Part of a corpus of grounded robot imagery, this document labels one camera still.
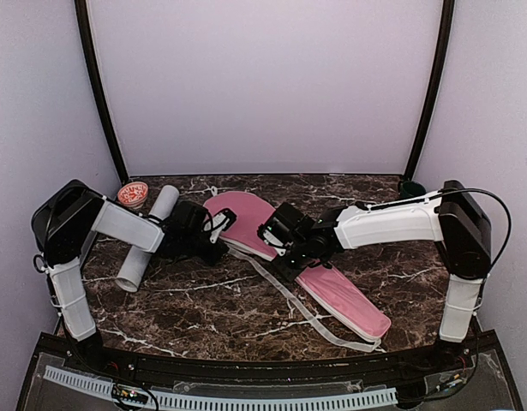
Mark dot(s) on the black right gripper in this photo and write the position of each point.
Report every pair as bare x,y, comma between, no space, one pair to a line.
287,272

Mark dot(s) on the black frame post left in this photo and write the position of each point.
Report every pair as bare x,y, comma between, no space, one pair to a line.
96,83

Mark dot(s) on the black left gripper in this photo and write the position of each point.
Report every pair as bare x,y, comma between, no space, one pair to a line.
211,259

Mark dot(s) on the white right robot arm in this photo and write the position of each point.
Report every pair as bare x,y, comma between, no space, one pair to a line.
449,217

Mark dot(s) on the black frame post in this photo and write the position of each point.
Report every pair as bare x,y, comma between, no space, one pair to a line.
96,83
438,64

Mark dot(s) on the red patterned bowl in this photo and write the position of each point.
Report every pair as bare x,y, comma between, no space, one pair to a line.
133,195

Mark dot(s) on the dark green mug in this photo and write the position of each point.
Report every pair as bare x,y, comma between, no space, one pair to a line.
409,189

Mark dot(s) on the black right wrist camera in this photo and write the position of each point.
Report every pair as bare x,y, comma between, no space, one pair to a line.
286,226

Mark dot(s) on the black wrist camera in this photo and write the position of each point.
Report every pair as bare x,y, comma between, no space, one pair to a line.
286,226
188,217

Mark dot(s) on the black table front rail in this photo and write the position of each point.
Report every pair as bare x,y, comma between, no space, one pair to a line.
409,367

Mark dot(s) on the white cable duct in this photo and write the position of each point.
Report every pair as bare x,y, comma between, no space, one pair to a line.
194,396

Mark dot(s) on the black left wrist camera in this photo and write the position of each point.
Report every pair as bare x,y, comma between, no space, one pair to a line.
188,217

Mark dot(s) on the pink racket bag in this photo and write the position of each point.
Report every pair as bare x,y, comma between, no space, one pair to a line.
330,288

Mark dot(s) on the black frame post right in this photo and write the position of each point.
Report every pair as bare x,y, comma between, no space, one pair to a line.
438,64

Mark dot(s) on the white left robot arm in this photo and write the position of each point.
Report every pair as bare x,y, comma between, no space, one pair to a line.
65,224

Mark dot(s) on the white shuttlecock tube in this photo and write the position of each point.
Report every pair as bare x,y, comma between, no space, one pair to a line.
134,266

